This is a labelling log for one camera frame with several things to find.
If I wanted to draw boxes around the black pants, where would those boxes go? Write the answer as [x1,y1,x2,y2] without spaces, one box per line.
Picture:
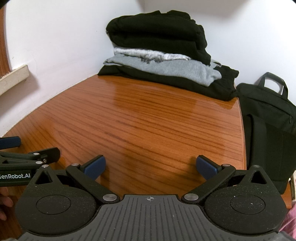
[106,10,207,47]

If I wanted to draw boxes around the grey sweater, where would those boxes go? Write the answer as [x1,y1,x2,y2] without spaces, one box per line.
[103,54,222,87]

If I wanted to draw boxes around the wooden window frame post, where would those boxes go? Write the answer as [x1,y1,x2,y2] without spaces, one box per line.
[0,9,12,78]

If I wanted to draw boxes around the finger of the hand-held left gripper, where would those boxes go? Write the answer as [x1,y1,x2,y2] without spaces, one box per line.
[0,147,61,166]
[0,136,22,150]

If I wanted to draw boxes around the black laptop bag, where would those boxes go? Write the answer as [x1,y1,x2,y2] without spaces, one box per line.
[236,72,296,133]
[245,113,296,195]

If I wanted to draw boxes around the person's left hand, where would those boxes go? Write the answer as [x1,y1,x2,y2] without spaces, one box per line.
[0,187,14,221]

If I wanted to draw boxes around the beige stone window sill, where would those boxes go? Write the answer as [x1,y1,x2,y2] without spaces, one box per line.
[0,65,30,96]

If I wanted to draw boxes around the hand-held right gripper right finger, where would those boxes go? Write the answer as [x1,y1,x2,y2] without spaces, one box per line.
[181,155,273,205]

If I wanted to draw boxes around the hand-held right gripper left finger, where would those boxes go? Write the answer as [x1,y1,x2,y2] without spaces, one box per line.
[30,154,121,205]

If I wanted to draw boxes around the light grey printed garment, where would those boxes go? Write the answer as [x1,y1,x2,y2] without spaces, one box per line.
[113,47,193,62]

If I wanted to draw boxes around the pink patterned cloth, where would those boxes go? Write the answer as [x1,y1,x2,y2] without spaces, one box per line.
[280,204,296,235]

